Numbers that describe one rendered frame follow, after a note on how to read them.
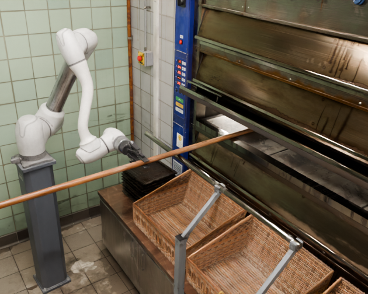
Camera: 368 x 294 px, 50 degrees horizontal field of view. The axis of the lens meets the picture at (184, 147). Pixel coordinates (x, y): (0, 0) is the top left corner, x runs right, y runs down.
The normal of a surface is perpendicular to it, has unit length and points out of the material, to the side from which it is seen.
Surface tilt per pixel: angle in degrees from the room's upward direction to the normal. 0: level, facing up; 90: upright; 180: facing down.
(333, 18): 90
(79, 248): 0
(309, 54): 70
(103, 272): 0
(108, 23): 90
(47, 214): 90
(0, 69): 90
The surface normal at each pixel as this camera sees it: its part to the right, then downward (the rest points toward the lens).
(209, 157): -0.76, -0.09
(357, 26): -0.83, 0.23
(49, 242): 0.62, 0.37
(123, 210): 0.04, -0.89
